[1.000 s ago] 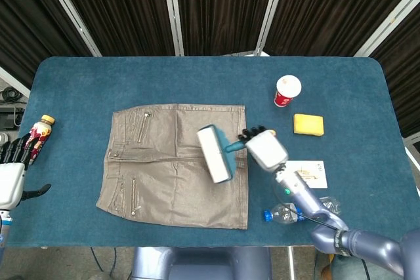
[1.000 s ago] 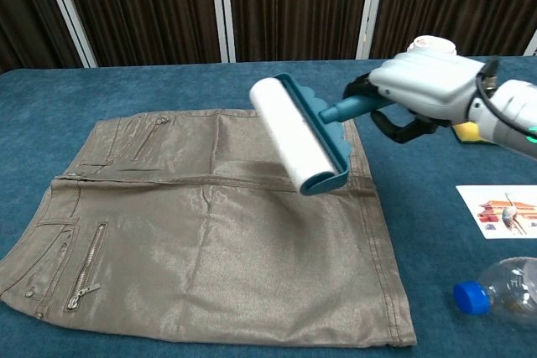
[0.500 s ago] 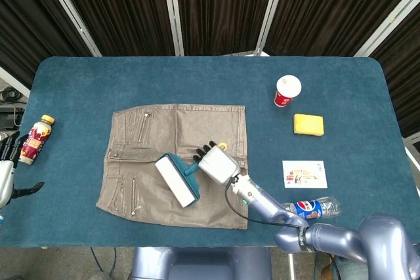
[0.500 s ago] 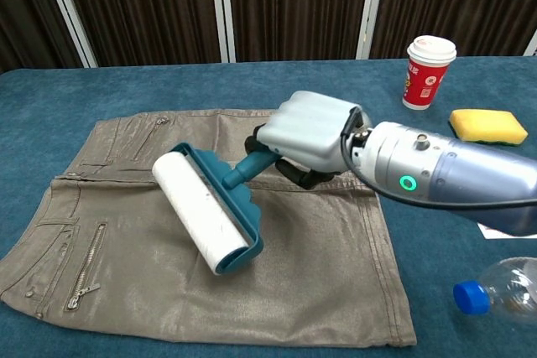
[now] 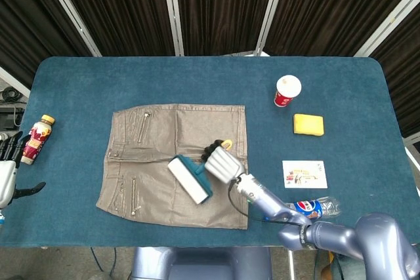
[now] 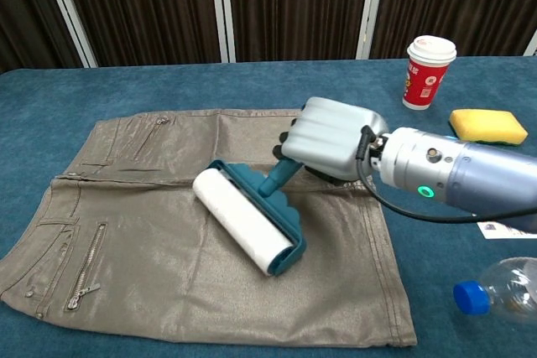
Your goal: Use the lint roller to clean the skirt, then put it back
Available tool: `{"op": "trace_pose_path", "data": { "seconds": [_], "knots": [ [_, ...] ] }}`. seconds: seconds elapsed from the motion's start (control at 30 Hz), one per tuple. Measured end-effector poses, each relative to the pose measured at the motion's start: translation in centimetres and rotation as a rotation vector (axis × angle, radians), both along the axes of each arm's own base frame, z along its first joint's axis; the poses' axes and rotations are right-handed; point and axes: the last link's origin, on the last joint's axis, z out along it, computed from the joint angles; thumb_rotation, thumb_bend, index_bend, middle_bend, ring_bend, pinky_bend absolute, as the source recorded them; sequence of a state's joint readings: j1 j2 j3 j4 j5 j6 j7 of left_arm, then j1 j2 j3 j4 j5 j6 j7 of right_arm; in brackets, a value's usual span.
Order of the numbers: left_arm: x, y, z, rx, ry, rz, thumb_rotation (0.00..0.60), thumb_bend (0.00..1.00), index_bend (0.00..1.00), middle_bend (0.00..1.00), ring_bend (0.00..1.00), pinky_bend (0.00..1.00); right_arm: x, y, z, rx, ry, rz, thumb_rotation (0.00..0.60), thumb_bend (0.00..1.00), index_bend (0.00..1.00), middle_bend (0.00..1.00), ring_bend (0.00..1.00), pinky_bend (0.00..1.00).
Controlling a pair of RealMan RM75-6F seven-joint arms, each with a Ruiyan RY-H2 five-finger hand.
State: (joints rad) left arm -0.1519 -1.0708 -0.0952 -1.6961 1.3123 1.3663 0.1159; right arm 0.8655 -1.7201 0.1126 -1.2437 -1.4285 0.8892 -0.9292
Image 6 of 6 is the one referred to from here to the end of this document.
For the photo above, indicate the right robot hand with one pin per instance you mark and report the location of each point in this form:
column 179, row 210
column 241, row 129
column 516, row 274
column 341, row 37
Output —
column 331, row 140

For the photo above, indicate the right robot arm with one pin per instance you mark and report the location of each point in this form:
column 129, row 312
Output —
column 470, row 177

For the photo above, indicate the blue table cloth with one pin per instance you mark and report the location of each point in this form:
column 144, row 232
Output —
column 268, row 81

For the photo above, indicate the red paper cup white lid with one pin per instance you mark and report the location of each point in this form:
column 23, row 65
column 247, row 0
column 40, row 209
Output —
column 425, row 77

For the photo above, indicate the yellow sponge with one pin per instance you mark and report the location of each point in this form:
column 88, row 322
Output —
column 488, row 126

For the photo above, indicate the white printed card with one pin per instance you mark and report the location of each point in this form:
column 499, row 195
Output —
column 499, row 230

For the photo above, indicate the brown skirt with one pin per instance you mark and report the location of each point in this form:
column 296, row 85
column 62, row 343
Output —
column 168, row 249

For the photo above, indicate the Pepsi plastic bottle blue cap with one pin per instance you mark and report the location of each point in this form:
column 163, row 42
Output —
column 503, row 291

